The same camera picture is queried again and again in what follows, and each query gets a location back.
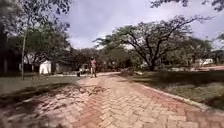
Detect row of trees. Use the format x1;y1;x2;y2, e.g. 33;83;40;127
53;44;224;73

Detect person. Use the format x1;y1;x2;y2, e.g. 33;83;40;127
89;56;98;79

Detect vehicle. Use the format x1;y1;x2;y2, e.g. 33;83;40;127
77;63;91;76

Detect large spreading tree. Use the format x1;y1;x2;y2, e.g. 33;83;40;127
94;14;214;72

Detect red brick path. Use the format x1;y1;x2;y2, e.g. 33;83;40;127
0;71;224;128

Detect small white building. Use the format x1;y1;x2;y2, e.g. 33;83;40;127
38;59;53;76

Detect pale concrete kerb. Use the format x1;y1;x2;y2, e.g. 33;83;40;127
132;80;224;114

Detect tall leafy tree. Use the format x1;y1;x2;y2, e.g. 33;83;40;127
9;22;72;73

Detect shaded grass field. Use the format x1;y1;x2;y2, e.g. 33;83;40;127
128;69;224;111

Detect dry grass strip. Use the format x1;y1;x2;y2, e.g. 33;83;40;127
0;74;83;98

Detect thin-trunked tree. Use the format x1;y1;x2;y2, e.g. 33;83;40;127
0;0;73;81

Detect pale distant building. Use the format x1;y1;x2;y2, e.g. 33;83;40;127
199;58;215;67

